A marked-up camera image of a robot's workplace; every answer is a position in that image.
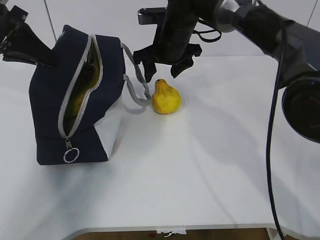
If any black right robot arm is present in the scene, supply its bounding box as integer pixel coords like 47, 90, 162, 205
133, 0, 320, 143

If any navy blue lunch bag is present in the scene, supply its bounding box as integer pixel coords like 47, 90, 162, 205
29, 25, 151, 166

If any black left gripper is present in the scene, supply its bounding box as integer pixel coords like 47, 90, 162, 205
0, 4, 57, 67

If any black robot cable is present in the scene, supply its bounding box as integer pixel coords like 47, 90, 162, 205
193, 14, 288, 240

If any yellow banana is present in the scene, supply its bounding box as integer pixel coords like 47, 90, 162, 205
64, 40, 100, 122

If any yellow pear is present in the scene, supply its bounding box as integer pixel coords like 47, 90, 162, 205
151, 79, 182, 115

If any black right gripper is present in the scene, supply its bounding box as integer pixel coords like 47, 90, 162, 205
133, 43, 202, 83

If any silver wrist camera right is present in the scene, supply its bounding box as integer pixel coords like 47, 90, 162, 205
137, 7, 167, 25

